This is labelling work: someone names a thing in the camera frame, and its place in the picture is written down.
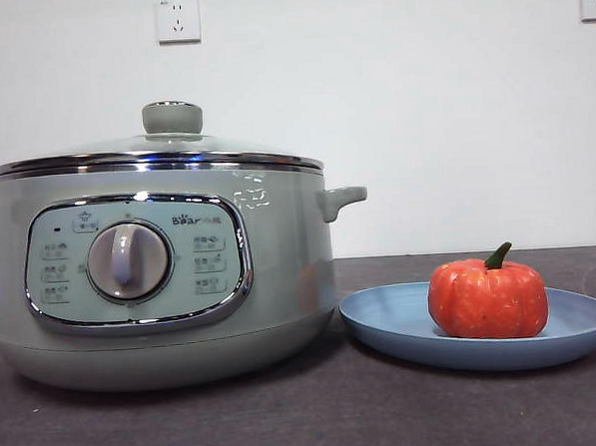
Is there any orange pumpkin with green stem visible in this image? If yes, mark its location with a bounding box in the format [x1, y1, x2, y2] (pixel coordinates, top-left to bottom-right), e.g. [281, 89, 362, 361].
[424, 239, 552, 344]

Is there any glass lid with green knob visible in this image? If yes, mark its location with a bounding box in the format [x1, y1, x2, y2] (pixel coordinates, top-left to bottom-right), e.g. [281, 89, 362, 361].
[0, 92, 323, 178]

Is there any blue round plate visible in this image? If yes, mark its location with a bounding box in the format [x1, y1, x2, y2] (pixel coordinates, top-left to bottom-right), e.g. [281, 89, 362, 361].
[337, 272, 596, 380]

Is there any pale green electric steamer pot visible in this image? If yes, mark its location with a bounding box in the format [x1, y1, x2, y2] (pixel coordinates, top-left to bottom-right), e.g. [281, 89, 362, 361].
[0, 152, 378, 398]

